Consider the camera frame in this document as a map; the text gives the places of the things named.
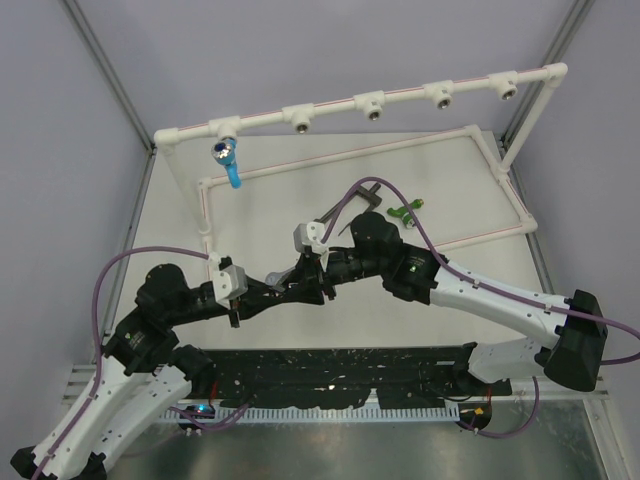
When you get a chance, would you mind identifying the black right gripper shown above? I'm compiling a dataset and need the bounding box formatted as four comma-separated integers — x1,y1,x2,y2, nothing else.
281,247,387,306

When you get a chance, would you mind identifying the white PVC pipe frame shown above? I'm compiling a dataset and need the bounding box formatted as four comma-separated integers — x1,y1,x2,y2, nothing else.
153,62,569,261

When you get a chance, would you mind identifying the chrome water faucet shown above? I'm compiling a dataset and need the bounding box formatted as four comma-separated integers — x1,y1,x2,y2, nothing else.
264,267,295,293

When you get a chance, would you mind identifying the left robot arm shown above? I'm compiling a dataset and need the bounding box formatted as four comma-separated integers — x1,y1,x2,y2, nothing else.
10,258,284,479

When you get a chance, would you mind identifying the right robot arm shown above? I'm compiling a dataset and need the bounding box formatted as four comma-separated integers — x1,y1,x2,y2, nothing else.
281,212,608,394

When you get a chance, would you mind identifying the dark bronze long faucet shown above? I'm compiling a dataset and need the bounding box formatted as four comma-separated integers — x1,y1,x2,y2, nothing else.
315,182,382,224

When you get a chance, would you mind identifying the green faucet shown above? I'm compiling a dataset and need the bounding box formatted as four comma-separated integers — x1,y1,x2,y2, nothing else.
386,198,424,229

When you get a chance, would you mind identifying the blue chrome faucet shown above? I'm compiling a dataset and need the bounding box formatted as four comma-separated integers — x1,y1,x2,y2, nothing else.
211,137,242,189

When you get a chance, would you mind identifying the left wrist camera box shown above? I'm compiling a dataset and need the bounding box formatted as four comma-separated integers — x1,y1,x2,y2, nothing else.
207,252,248,309

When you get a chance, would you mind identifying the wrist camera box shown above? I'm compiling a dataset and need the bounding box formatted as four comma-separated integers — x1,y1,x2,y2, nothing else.
293,221,328,255
207,252,248,309

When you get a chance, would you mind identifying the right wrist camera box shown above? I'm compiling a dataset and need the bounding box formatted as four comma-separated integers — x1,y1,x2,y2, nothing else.
293,221,328,255

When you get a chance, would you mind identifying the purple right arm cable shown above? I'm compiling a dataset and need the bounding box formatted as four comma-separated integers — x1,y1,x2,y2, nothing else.
319,177,640,366

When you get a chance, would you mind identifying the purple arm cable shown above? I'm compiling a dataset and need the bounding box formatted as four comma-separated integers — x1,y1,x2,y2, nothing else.
319,177,640,366
92,246,219,361

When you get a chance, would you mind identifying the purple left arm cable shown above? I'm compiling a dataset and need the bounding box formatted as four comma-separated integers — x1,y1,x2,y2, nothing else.
92,246,219,361

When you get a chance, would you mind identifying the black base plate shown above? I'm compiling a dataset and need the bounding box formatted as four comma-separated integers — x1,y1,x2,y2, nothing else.
183,344,512,410

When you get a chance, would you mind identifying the white slotted cable duct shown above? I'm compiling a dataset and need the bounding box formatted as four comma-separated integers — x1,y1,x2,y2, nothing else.
164,403,460,424

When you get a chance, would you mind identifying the aluminium frame post left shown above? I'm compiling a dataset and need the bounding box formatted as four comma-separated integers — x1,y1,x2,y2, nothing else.
59,0,155,152

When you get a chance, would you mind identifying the aluminium frame post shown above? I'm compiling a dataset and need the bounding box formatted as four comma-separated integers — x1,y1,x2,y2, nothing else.
59,0,155,152
499,0,596,151

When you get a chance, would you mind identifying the aluminium frame post right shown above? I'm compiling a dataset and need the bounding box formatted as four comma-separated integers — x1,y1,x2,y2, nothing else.
499,0,596,151

